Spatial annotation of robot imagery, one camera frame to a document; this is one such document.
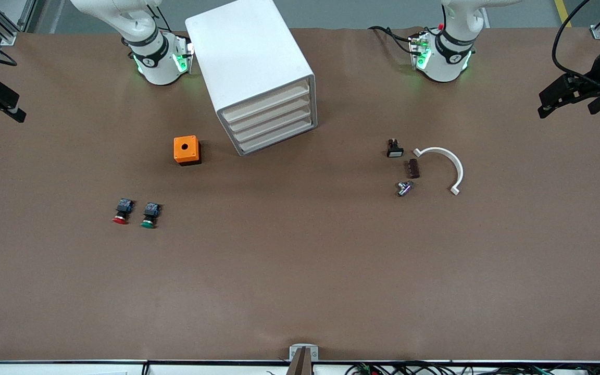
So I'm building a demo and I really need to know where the green push button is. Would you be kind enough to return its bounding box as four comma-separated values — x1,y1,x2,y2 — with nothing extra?
140,202,161,229

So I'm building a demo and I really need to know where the orange button enclosure box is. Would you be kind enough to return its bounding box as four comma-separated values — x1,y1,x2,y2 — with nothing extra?
173,135,202,166

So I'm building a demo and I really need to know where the black cable bundle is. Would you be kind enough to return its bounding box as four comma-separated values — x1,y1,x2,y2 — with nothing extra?
344,361,600,375

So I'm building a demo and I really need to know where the grey metal camera bracket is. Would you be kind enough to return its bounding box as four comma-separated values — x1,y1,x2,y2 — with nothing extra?
289,344,319,375

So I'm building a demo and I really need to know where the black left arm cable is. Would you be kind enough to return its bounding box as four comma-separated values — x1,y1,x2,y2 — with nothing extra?
552,0,595,81

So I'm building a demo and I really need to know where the white drawer cabinet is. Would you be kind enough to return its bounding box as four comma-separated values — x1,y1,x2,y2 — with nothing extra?
184,0,318,157

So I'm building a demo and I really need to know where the red push button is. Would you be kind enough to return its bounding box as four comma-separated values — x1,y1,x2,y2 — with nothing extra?
112,198,135,226

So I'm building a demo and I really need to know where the cream plastic drawer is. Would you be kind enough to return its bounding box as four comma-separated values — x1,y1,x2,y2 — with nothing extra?
237,118,316,155
221,82,311,124
232,107,314,145
227,95,313,134

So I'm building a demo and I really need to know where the brown camera post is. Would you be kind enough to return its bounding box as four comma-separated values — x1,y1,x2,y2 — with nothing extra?
285,348,314,375

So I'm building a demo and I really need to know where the black base cable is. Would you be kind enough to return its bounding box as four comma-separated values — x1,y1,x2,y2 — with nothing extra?
368,25,427,56

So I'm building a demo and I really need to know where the white curved plastic bracket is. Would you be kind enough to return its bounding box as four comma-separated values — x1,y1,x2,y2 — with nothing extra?
413,147,464,196

